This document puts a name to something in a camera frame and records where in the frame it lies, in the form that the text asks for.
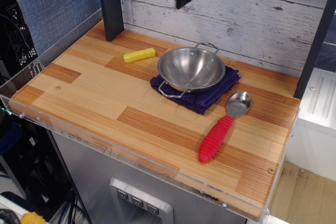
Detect clear acrylic edge guard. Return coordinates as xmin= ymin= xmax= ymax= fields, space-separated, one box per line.
xmin=1 ymin=22 xmax=299 ymax=222

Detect black plastic crate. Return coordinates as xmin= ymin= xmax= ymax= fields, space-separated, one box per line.
xmin=1 ymin=0 xmax=38 ymax=77

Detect silver button panel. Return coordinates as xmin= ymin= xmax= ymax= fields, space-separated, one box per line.
xmin=109 ymin=177 xmax=174 ymax=223

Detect stainless steel cabinet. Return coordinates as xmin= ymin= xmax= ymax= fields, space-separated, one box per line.
xmin=53 ymin=133 xmax=246 ymax=223

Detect yellow plastic block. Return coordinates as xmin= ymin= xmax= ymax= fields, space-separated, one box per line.
xmin=123 ymin=48 xmax=155 ymax=63

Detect purple folded cloth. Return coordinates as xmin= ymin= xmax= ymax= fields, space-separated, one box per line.
xmin=150 ymin=65 xmax=242 ymax=116

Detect spoon with red handle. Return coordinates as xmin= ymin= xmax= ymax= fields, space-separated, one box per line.
xmin=198 ymin=91 xmax=251 ymax=163

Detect silver steel bowl with handles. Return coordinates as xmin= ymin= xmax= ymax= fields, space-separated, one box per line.
xmin=157 ymin=42 xmax=226 ymax=99

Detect blue fabric partition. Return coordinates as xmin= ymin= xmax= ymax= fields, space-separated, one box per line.
xmin=17 ymin=0 xmax=102 ymax=56

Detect dark grey left post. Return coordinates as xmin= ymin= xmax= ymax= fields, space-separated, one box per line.
xmin=100 ymin=0 xmax=124 ymax=41

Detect dark grey post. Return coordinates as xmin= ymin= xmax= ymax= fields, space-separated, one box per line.
xmin=293 ymin=0 xmax=335 ymax=99
xmin=100 ymin=0 xmax=124 ymax=41

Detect yellow object bottom left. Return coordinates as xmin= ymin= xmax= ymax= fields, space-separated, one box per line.
xmin=20 ymin=212 xmax=47 ymax=224

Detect dark grey right post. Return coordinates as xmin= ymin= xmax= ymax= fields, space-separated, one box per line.
xmin=293 ymin=0 xmax=335 ymax=99

